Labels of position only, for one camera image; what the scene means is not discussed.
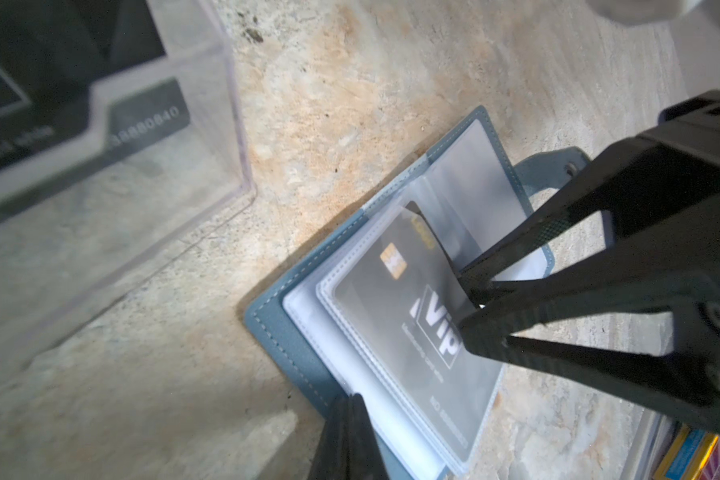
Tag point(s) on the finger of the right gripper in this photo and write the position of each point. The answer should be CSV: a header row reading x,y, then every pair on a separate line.
x,y
683,384

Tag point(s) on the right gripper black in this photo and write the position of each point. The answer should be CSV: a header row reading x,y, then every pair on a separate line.
x,y
660,209

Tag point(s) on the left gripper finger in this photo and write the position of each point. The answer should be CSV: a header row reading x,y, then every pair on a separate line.
x,y
348,449

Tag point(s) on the blue card holder wallet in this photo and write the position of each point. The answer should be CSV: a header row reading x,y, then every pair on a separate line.
x,y
470,196

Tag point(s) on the black vip card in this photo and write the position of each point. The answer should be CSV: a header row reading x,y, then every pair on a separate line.
x,y
51,53
397,299

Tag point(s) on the pink orange patterned card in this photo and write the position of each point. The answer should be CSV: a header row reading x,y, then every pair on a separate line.
x,y
694,454

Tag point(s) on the black VIP card in box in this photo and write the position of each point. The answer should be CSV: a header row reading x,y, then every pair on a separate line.
x,y
51,53

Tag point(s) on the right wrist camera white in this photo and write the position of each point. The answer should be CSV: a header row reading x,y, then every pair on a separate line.
x,y
639,12

